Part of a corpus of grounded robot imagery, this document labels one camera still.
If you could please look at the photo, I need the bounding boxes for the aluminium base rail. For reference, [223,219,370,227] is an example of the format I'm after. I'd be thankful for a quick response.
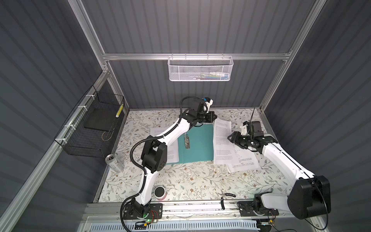
[82,198,273,222]

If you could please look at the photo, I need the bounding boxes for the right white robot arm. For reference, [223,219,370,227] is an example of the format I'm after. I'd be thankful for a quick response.
[227,121,331,219]

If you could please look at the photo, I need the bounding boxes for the metal folder clip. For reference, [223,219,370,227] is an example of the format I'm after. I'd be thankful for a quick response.
[184,133,190,149]

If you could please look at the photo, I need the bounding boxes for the teal plastic folder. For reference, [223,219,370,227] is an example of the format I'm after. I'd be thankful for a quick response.
[176,124,214,164]

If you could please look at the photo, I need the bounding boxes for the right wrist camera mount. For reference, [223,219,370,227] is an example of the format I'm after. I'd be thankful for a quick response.
[241,121,250,136]

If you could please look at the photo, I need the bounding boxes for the black corrugated cable hose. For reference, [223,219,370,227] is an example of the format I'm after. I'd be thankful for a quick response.
[119,96,201,232]

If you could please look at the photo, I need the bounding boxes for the white paper sheets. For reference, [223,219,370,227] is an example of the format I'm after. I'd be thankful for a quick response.
[213,119,260,173]

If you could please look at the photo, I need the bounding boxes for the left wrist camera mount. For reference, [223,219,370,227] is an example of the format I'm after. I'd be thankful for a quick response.
[203,97,213,113]

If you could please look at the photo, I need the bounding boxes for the black foam pad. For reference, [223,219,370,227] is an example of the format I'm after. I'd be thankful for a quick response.
[84,108,118,132]

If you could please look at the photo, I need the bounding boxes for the white wire mesh basket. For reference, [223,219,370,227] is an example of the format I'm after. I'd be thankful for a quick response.
[167,56,234,82]

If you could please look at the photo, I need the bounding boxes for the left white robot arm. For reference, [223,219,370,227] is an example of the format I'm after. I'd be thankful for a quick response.
[120,96,217,218]

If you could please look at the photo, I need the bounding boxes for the pens in white basket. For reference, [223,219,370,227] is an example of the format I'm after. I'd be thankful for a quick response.
[190,72,230,81]

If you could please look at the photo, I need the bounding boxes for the black wire basket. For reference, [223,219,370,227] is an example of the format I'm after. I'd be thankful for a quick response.
[55,87,126,159]

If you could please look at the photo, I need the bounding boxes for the printed paper sheet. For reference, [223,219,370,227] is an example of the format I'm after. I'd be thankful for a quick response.
[150,128,179,164]

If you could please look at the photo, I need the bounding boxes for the yellow marker pen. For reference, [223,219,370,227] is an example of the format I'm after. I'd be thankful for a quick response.
[116,104,124,118]

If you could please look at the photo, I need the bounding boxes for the silver drink can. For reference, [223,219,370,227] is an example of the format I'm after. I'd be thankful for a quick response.
[105,154,124,173]

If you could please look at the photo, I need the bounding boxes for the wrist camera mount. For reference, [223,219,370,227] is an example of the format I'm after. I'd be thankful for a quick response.
[203,97,213,113]
[241,121,250,136]

